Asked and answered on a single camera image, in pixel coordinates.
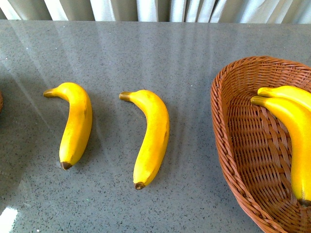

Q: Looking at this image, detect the yellow banana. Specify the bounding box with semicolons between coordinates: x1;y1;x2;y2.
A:
119;90;170;190
257;85;311;110
251;96;311;207
43;82;93;170

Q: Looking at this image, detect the brown wicker basket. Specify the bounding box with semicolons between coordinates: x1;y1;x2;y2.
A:
0;92;3;112
210;56;311;233

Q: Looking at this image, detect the yellow banana front in basket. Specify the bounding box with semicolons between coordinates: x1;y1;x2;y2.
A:
251;96;311;207

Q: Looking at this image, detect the white pleated curtain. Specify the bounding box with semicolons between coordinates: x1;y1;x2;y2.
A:
0;0;311;24

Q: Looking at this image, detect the brown wicker basket at left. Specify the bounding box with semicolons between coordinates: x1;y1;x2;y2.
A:
0;92;3;112

